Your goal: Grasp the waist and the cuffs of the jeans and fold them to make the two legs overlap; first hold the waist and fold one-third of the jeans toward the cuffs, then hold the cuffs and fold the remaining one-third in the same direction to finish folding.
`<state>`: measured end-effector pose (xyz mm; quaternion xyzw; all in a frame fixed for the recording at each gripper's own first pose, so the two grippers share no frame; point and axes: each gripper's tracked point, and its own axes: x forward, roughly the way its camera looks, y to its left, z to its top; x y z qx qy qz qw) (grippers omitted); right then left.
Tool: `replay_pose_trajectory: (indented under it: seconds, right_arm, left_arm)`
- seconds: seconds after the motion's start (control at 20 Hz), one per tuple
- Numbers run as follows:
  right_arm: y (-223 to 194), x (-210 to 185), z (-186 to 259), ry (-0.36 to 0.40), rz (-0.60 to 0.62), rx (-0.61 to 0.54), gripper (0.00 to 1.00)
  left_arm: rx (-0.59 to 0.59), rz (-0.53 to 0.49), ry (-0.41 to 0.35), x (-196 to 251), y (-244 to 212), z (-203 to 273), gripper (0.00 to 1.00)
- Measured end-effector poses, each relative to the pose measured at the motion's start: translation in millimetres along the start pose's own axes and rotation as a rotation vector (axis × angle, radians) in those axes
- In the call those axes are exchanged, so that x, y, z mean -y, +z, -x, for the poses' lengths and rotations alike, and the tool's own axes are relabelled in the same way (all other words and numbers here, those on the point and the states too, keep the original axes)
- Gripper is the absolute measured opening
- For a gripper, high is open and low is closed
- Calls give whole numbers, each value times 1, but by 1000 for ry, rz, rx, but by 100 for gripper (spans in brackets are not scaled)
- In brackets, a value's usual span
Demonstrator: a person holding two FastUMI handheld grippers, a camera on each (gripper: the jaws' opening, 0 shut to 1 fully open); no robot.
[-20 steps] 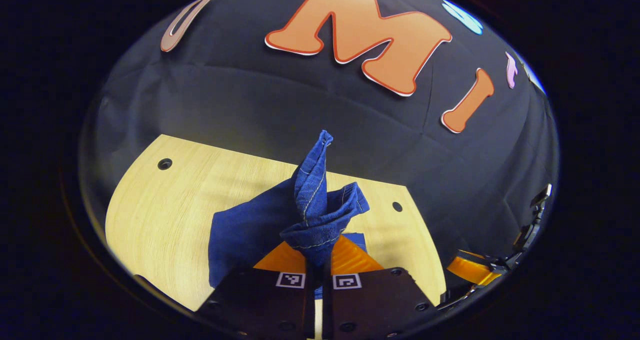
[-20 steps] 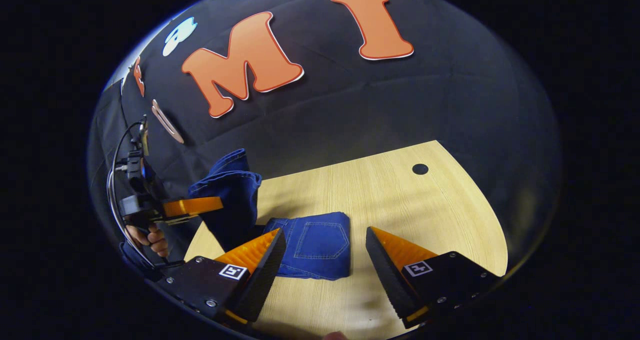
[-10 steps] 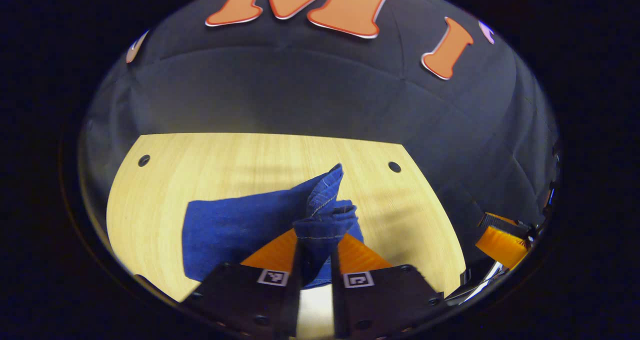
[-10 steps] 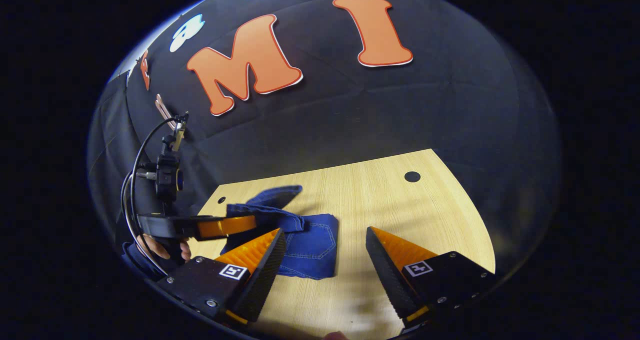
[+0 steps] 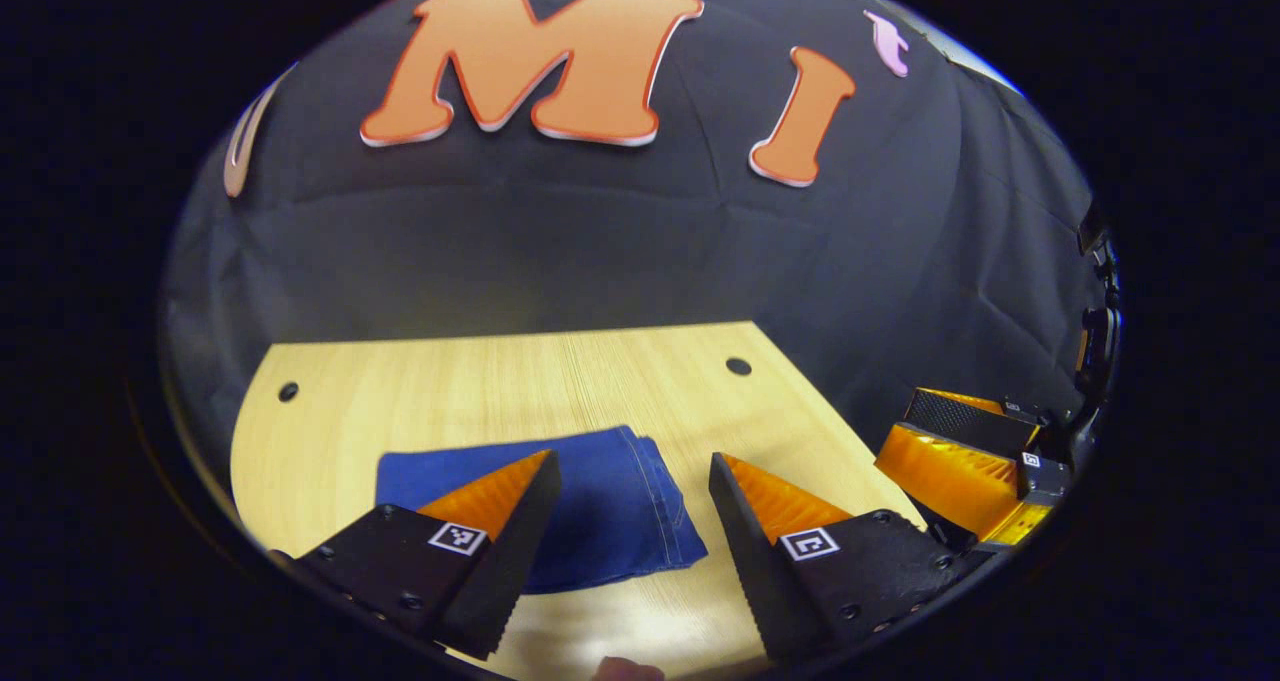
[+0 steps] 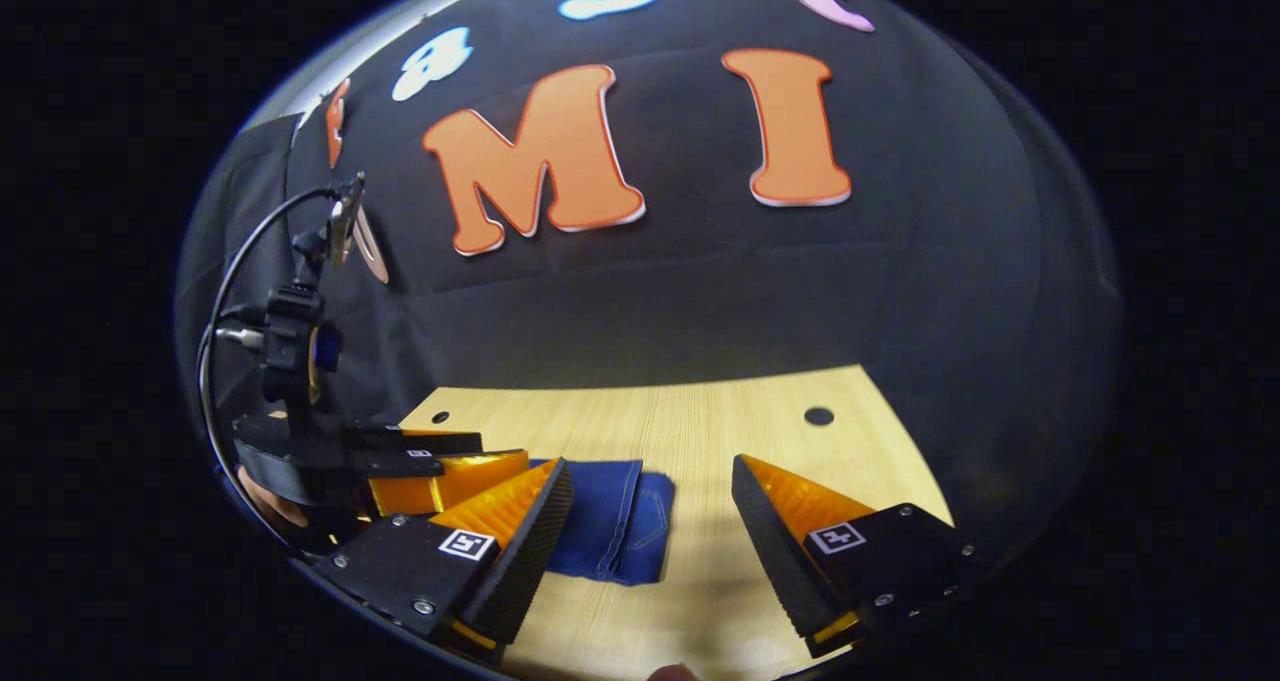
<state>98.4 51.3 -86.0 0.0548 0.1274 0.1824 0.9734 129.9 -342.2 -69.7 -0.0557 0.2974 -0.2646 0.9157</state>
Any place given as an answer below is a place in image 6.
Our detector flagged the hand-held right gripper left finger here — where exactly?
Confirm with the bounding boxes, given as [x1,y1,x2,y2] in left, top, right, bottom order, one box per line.
[305,457,576,662]

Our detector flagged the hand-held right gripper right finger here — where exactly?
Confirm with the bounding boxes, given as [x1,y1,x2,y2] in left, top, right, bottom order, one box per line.
[730,453,976,662]

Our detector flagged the black cable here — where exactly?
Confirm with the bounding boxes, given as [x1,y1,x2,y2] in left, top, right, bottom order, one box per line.
[197,186,343,522]

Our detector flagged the blue denim jeans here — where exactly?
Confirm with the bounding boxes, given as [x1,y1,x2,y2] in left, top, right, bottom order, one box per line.
[525,458,678,587]

